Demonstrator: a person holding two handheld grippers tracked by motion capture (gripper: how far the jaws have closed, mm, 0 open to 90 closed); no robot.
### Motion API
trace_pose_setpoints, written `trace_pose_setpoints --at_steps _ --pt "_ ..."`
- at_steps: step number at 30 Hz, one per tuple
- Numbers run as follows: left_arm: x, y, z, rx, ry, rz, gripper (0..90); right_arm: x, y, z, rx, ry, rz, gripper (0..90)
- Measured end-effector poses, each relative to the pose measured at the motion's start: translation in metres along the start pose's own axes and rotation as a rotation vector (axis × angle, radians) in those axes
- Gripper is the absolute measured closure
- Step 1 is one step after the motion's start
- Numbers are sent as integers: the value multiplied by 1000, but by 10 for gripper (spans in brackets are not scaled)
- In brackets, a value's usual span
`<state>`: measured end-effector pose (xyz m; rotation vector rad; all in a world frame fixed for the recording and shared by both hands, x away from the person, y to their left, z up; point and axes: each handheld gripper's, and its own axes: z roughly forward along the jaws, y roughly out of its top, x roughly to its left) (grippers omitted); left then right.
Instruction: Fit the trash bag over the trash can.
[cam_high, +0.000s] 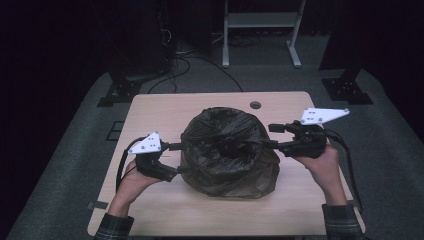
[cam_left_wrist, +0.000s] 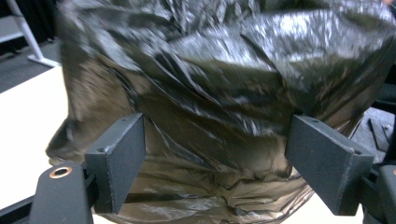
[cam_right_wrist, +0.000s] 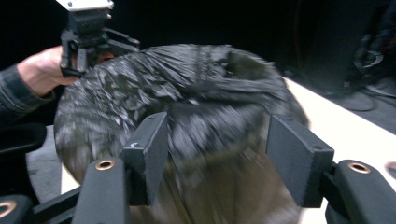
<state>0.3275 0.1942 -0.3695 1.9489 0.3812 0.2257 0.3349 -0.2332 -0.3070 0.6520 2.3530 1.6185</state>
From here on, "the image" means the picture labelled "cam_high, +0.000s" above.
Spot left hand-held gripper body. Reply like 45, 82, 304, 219
127, 130, 179, 183

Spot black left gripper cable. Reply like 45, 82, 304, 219
115, 135, 148, 193

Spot person's left hand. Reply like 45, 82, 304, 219
114, 159, 164, 199

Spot black plastic garbage bag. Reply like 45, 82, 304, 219
179, 106, 281, 200

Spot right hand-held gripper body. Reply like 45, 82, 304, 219
278, 107, 351, 160

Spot black metal stand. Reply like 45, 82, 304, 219
319, 64, 375, 106
96, 70, 145, 108

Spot grey tape strip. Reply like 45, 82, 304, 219
86, 200, 110, 211

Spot person's right hand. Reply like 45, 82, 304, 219
292, 145, 345, 202

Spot black floor cables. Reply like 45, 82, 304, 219
146, 54, 245, 95

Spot white metal stand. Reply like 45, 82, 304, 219
222, 0, 307, 70

